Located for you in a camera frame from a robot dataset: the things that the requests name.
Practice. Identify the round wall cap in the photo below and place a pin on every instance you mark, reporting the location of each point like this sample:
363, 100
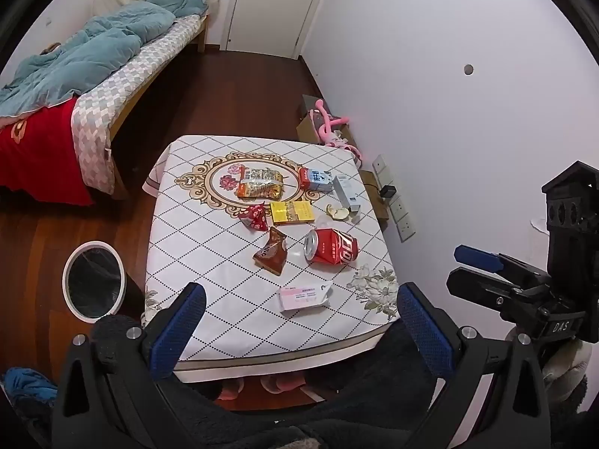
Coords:
468, 69

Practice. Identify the pink flexible holder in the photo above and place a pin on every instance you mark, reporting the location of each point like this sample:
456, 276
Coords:
323, 124

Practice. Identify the red and blue milk carton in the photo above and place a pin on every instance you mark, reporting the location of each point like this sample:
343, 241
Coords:
316, 179

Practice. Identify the red wrapper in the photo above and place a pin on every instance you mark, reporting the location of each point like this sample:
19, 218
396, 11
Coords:
252, 219

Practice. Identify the orange snack packet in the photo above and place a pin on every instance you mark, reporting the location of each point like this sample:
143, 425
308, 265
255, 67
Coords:
259, 184

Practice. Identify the pink slipper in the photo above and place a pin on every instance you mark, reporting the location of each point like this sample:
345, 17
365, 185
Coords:
281, 383

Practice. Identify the teal duvet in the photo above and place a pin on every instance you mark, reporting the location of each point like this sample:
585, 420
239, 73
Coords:
93, 51

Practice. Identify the white narrow box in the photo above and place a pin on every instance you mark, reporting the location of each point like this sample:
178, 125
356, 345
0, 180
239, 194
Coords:
345, 191

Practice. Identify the white round trash bin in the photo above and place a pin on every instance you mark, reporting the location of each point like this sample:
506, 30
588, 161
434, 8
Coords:
93, 285

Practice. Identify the brown wrapper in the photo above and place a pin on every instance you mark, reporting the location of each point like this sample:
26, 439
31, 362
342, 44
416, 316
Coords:
271, 255

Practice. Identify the white door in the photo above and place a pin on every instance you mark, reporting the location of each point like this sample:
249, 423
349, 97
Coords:
276, 4

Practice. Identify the person's black fleece pants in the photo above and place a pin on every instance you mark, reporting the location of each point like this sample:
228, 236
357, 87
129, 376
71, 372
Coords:
299, 414

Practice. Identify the white pink tissue packet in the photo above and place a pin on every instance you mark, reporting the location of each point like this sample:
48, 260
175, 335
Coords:
304, 297

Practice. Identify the blue cloth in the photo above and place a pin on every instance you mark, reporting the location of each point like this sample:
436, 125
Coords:
25, 383

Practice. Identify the white patterned tablecloth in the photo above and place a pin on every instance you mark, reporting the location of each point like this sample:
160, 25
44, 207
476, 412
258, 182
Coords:
210, 252

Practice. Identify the wooden bed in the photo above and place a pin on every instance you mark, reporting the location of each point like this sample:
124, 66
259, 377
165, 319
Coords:
202, 37

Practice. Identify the orange peel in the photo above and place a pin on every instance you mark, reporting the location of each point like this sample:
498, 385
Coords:
337, 214

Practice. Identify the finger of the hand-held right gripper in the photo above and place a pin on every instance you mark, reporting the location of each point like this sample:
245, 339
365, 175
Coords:
472, 285
472, 256

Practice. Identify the cardboard box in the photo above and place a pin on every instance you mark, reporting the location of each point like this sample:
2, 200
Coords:
306, 128

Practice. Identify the checkered bed sheet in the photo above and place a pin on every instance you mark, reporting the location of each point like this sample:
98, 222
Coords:
93, 126

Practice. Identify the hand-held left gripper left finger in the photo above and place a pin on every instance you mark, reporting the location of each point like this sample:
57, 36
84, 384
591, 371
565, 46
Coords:
180, 329

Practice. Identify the white wall socket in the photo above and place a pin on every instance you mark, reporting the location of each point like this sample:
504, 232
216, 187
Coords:
406, 229
386, 178
397, 209
380, 163

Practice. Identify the yellow box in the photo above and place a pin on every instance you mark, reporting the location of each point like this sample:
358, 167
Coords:
292, 213

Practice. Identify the red blanket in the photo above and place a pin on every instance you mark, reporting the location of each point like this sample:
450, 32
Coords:
42, 154

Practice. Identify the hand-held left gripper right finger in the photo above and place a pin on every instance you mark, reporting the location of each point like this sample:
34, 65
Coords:
423, 332

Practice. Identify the black charger plug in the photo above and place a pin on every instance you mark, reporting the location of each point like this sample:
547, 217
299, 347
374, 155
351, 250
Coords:
388, 192

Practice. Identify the red soda can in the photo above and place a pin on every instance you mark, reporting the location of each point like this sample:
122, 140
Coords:
334, 248

